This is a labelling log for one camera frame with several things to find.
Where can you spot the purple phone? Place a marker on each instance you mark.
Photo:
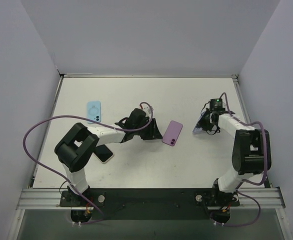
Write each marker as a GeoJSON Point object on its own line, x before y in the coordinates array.
{"type": "Point", "coordinates": [172, 133]}

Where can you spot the lavender phone case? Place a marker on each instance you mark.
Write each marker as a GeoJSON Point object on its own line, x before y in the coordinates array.
{"type": "Point", "coordinates": [202, 124]}

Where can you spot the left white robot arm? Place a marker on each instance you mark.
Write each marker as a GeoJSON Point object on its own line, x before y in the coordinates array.
{"type": "Point", "coordinates": [75, 149]}

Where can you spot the phone in cream case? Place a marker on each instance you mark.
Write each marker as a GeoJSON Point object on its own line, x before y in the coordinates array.
{"type": "Point", "coordinates": [103, 153]}

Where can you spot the aluminium front rail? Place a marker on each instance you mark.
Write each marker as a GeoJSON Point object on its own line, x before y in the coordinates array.
{"type": "Point", "coordinates": [49, 198]}

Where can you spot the aluminium table edge frame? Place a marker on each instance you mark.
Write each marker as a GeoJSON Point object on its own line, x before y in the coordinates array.
{"type": "Point", "coordinates": [90, 75]}

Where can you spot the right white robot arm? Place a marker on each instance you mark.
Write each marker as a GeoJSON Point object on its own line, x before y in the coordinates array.
{"type": "Point", "coordinates": [251, 153]}

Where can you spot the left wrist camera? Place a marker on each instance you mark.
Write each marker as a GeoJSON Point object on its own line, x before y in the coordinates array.
{"type": "Point", "coordinates": [147, 109]}

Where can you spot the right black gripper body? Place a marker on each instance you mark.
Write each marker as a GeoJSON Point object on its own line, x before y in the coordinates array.
{"type": "Point", "coordinates": [206, 121]}

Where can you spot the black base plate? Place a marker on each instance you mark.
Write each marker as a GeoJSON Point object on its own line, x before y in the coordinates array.
{"type": "Point", "coordinates": [147, 203]}

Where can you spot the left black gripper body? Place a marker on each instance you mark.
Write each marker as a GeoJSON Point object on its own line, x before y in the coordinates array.
{"type": "Point", "coordinates": [149, 128]}

